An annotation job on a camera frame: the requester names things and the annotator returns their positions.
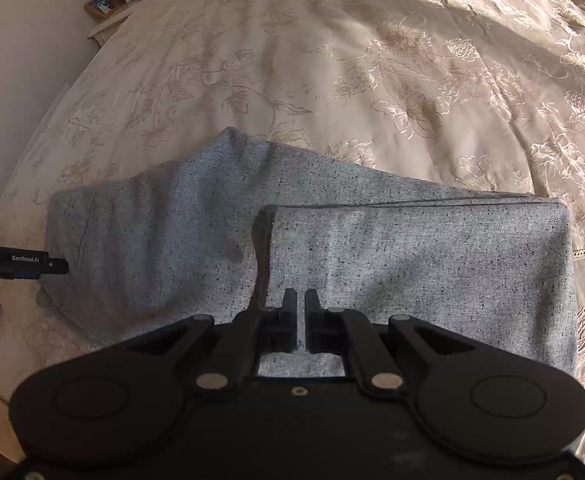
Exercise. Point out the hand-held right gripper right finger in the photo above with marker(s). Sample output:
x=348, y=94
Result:
x=315, y=320

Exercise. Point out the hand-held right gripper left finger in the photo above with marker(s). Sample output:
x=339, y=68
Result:
x=288, y=320

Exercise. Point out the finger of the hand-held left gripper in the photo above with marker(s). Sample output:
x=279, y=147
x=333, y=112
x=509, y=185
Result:
x=58, y=266

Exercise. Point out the light blue speckled pants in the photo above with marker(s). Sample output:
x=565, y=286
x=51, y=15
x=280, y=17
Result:
x=397, y=260

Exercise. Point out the white nightstand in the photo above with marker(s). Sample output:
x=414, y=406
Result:
x=117, y=22

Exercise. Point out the cream embroidered bedspread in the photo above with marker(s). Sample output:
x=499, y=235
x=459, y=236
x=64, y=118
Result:
x=372, y=60

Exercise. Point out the wooden picture frame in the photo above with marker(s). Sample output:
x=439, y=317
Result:
x=101, y=6

